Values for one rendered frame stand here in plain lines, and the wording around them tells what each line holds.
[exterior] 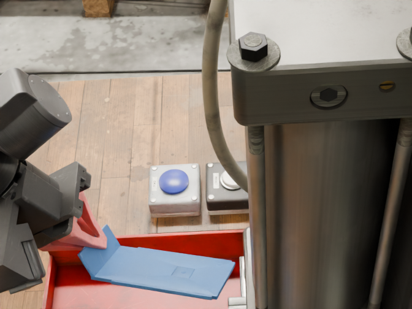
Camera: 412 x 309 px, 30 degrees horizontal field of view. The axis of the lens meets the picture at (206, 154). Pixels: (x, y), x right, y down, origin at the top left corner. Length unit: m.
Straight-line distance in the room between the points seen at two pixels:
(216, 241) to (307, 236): 0.53
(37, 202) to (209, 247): 0.28
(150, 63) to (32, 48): 0.42
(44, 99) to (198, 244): 0.33
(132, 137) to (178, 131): 0.07
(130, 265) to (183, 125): 0.34
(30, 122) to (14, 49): 2.04
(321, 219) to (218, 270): 0.43
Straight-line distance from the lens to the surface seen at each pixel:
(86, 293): 0.98
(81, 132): 1.15
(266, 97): 0.33
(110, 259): 0.86
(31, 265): 0.74
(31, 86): 0.71
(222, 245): 0.95
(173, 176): 1.02
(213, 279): 0.82
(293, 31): 0.33
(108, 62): 2.60
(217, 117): 0.50
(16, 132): 0.72
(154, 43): 2.64
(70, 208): 0.76
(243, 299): 0.63
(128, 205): 1.05
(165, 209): 1.01
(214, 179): 1.02
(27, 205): 0.75
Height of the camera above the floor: 1.73
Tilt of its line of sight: 49 degrees down
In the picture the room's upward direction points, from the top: 6 degrees counter-clockwise
